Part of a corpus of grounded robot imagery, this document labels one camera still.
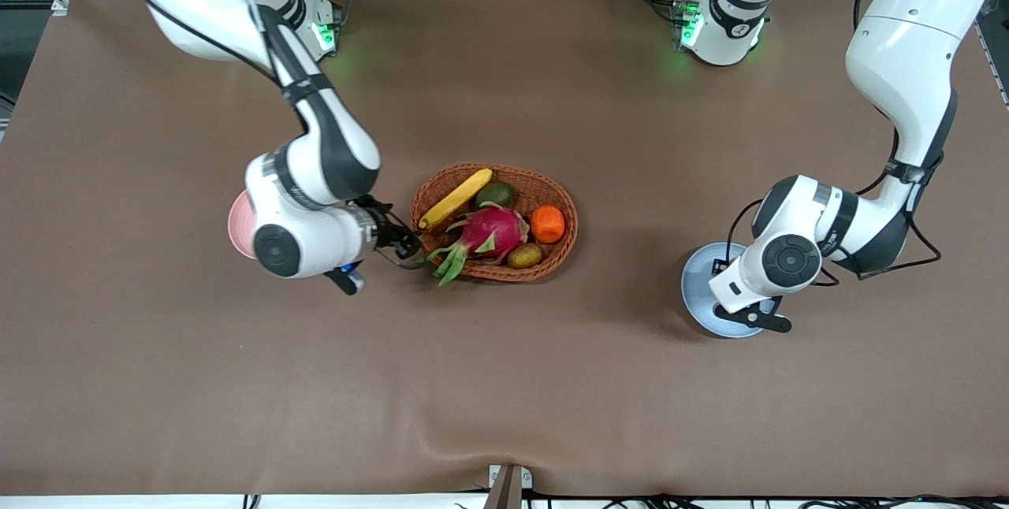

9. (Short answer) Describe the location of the yellow banana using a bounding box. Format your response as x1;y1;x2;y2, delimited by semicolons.
417;168;493;230

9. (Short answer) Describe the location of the blue round plate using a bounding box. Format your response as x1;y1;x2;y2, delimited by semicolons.
681;242;781;339

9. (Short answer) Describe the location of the pink dragon fruit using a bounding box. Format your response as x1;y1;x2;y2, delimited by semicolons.
418;204;531;287

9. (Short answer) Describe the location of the green avocado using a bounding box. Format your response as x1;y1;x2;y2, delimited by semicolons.
475;181;516;210

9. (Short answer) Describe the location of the brown kiwi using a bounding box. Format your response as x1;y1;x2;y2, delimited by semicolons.
507;242;544;270

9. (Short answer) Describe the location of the orange fruit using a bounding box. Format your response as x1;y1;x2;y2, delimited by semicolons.
530;205;567;245

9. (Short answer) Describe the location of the pink round plate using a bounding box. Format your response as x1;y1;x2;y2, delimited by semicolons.
228;190;261;260

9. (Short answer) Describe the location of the brown wicker basket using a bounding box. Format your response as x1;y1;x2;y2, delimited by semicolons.
409;162;579;283

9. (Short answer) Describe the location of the brown table cloth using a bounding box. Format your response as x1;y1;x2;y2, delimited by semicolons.
0;0;1009;498

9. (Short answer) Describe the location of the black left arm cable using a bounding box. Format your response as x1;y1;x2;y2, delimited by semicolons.
713;0;943;289

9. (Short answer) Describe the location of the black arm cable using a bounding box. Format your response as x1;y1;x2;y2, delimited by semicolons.
95;0;316;100
713;0;943;289

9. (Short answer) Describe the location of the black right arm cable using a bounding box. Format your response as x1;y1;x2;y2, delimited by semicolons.
95;0;316;100

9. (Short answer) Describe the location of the aluminium side rail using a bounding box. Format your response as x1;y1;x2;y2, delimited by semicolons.
976;17;1009;108

